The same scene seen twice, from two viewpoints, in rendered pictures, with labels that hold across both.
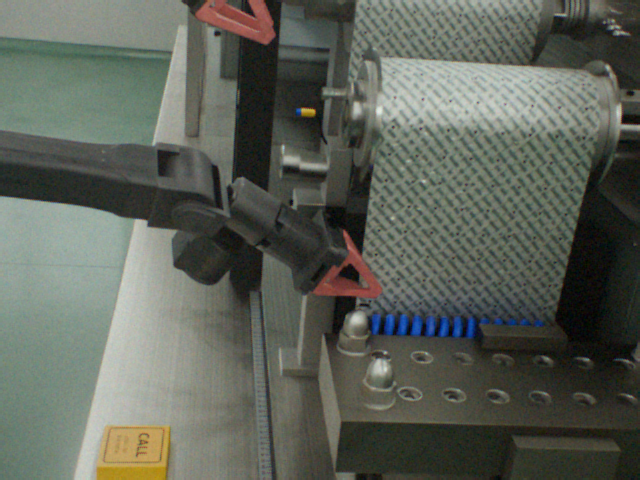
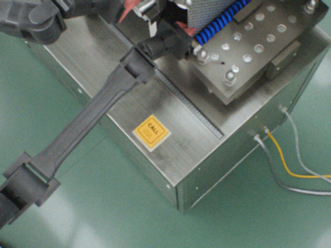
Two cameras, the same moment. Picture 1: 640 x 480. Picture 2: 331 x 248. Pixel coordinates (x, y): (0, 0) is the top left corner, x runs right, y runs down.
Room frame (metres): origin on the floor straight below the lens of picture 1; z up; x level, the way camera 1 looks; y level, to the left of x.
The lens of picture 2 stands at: (0.34, 0.34, 2.39)
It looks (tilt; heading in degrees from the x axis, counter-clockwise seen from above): 73 degrees down; 332
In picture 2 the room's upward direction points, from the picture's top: 7 degrees counter-clockwise
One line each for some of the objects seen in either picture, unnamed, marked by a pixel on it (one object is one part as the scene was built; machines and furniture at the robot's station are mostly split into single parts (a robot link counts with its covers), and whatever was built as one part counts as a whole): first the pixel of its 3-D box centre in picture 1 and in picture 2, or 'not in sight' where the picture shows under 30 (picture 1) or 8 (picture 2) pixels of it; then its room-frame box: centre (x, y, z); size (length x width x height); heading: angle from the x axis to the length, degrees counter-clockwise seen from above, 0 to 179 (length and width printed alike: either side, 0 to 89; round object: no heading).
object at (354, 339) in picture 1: (355, 329); (202, 55); (0.81, -0.05, 1.05); 0.04 x 0.04 x 0.04
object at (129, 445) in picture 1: (134, 454); (151, 132); (0.75, 0.17, 0.91); 0.07 x 0.07 x 0.02; 8
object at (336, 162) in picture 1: (311, 260); (153, 22); (0.97, 0.01, 1.05); 0.06 x 0.05 x 0.31; 98
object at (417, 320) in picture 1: (460, 332); (224, 19); (0.88, -0.17, 1.03); 0.21 x 0.04 x 0.03; 98
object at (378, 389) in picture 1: (379, 380); (229, 76); (0.72, -0.07, 1.05); 0.04 x 0.04 x 0.04
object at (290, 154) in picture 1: (289, 161); (139, 8); (0.96, 0.05, 1.18); 0.04 x 0.02 x 0.04; 8
